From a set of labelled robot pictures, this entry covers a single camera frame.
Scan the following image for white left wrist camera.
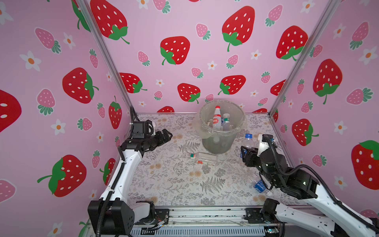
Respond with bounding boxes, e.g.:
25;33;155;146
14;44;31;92
146;119;156;136

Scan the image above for clear plastic bin liner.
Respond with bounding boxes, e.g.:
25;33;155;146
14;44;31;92
192;100;246;139

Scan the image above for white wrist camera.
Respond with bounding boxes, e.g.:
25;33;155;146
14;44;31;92
257;134;269;157
146;119;156;136

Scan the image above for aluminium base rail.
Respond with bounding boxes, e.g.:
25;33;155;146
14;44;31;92
91;205;323;237

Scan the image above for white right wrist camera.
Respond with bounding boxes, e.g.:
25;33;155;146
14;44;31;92
257;134;269;157

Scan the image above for clear bottle orange label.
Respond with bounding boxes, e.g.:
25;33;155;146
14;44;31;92
208;118;213;127

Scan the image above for clear bottle blue label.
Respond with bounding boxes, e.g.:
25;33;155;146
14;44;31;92
250;174;270;195

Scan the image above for grey mesh waste bin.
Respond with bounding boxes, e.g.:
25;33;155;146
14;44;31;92
201;115;237;155

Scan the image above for Pepsi label clear bottle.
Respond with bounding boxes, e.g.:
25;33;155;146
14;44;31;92
240;133;256;166

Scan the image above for clear bottle red cap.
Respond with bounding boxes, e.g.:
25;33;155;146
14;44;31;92
212;106;222;130

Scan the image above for clear bottle red green label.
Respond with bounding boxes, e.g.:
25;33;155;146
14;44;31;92
186;152;218;166

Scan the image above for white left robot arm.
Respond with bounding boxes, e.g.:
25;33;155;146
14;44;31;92
87;120;173;237

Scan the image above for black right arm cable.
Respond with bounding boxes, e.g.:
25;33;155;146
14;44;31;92
262;134;379;235

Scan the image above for square bottle green cap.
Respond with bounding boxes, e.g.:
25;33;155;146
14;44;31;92
222;113;233;131

